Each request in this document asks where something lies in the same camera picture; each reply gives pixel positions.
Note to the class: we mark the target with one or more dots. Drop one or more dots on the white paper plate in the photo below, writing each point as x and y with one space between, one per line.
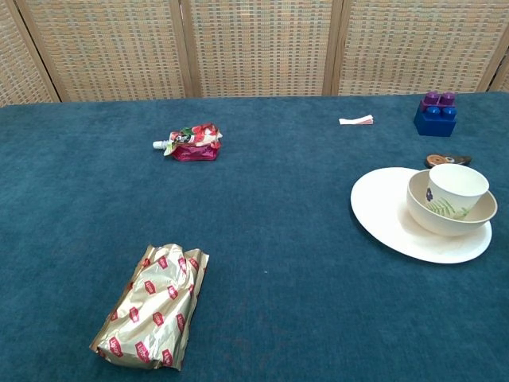
378 211

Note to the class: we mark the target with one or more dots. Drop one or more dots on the blue toy building block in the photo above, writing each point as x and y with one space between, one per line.
433 125

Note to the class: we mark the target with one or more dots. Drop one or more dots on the gold foil tea packet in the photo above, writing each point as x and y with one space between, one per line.
155 310

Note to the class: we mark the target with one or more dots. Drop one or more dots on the brown correction tape dispenser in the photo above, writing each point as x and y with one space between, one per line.
437 160

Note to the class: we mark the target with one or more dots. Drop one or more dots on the blue felt table cloth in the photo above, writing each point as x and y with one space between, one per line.
254 238

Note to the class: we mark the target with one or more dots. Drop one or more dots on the purple toy building block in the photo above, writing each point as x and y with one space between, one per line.
431 97

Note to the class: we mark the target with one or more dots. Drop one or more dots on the beige round bowl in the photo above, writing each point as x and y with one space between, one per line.
437 223

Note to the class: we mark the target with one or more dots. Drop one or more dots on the white pink paper slip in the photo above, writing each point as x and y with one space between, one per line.
356 120

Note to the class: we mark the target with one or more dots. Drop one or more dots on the floral print paper cup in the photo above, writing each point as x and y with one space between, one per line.
457 187

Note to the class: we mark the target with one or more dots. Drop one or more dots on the red spouted drink pouch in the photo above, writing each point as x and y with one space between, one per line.
195 148

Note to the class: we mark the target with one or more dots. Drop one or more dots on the woven wooden folding screen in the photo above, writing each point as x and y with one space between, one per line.
258 47

